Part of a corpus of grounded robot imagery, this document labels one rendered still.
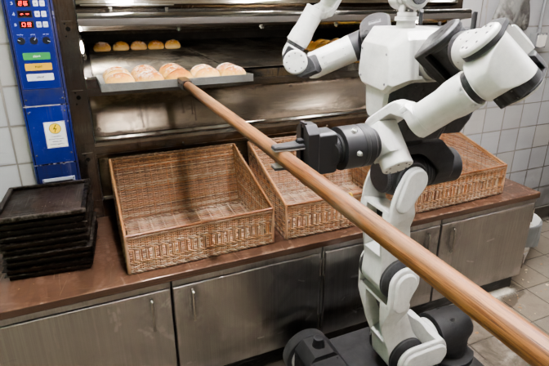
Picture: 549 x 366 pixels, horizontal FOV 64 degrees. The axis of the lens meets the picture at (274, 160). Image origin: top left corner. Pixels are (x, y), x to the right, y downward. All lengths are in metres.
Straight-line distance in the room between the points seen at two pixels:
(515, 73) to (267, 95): 1.42
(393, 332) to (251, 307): 0.54
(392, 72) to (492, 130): 1.86
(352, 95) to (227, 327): 1.24
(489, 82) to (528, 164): 2.57
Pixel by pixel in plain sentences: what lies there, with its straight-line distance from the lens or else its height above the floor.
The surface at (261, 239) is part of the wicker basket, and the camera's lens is 1.73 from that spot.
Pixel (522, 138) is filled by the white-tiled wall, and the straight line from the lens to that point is 3.24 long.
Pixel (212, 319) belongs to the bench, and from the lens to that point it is 1.79.
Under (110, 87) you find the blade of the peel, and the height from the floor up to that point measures 1.20.
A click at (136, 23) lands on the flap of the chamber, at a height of 1.39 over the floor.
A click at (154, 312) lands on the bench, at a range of 1.71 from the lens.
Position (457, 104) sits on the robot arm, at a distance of 0.85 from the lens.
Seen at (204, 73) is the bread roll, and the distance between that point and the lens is 1.69.
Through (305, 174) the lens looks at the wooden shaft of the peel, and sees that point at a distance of 0.74.
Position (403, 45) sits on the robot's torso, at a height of 1.37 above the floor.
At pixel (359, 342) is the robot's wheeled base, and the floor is 0.17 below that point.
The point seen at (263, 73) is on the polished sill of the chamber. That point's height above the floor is 1.16.
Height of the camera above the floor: 1.48
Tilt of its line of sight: 20 degrees down
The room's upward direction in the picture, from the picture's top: straight up
